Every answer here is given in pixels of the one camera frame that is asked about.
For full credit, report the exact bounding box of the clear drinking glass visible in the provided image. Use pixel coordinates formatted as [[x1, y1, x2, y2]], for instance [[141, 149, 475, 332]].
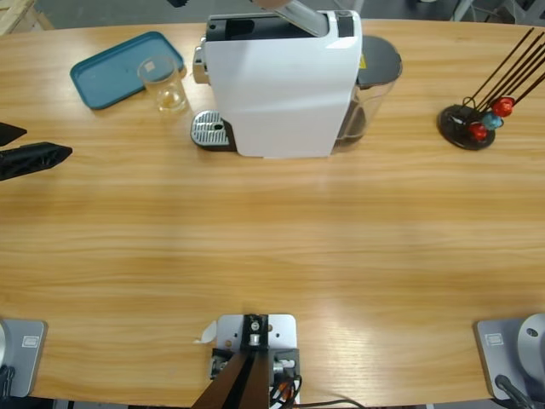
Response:
[[136, 55, 189, 114]]

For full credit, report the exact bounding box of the grey coffee machine lever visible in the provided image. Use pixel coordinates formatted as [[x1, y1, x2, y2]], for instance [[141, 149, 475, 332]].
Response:
[[254, 0, 332, 38]]

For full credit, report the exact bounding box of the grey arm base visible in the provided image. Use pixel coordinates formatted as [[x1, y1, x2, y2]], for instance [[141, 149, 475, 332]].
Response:
[[0, 319, 49, 398], [474, 313, 545, 401]]

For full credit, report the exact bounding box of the white capsule coffee machine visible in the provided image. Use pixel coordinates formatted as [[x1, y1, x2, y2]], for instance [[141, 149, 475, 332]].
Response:
[[193, 10, 365, 161]]

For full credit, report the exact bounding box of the teal plastic tray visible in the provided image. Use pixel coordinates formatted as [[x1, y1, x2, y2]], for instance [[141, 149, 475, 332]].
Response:
[[70, 31, 186, 111]]

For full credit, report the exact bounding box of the wooden pallet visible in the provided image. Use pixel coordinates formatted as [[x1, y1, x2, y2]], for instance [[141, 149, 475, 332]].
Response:
[[0, 0, 55, 37]]

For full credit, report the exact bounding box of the metal grille drip tray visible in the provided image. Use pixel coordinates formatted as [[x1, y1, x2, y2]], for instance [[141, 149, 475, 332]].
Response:
[[190, 109, 238, 153]]

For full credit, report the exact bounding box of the white paper tape scrap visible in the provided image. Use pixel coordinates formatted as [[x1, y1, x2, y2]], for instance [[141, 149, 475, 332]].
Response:
[[194, 320, 218, 345]]

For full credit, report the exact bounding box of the black capsule holder with rods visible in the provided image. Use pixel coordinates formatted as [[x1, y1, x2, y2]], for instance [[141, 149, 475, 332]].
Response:
[[437, 27, 545, 151]]

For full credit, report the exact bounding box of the black cable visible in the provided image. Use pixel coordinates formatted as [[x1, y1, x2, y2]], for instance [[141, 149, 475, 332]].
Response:
[[496, 373, 537, 409], [0, 364, 16, 397], [297, 398, 363, 409]]

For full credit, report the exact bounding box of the grey metal frame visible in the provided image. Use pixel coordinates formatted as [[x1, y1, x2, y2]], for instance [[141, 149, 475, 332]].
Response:
[[449, 0, 545, 25]]

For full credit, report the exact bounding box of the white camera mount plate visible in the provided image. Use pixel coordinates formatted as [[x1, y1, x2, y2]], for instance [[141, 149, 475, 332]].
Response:
[[210, 314, 301, 406]]

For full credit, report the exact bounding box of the dark camera post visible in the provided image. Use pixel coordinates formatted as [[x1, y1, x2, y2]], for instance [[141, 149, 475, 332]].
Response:
[[189, 314, 273, 409]]

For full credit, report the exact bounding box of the orange white cable bundle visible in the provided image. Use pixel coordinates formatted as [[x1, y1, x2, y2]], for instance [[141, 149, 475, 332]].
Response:
[[270, 374, 303, 406]]

